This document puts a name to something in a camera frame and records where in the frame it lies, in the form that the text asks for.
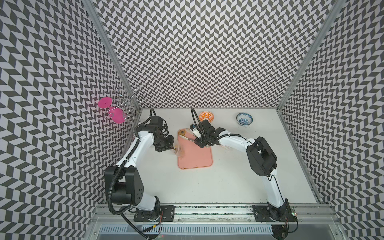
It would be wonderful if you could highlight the pink plastic tray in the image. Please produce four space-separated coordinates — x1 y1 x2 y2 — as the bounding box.
178 129 213 170

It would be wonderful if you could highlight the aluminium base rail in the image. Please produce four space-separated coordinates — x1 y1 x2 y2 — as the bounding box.
84 204 348 240

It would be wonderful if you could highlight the pink stemmed glass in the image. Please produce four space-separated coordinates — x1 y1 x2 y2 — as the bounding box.
97 97 126 124

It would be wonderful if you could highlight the heart chocolate cookie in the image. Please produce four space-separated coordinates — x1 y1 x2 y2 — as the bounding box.
178 129 186 136

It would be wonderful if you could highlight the blue patterned bowl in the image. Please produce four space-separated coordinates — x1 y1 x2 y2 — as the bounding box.
236 113 254 127

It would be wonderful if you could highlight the orange patterned bowl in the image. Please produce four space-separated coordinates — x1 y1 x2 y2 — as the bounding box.
199 111 214 123

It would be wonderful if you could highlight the clear bag with pink contents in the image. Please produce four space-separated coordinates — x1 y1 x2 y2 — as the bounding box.
173 143 185 158

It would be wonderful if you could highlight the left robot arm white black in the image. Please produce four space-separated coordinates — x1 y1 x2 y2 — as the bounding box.
104 109 174 222

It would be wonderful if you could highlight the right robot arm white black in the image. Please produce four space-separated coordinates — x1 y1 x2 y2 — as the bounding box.
190 108 290 222

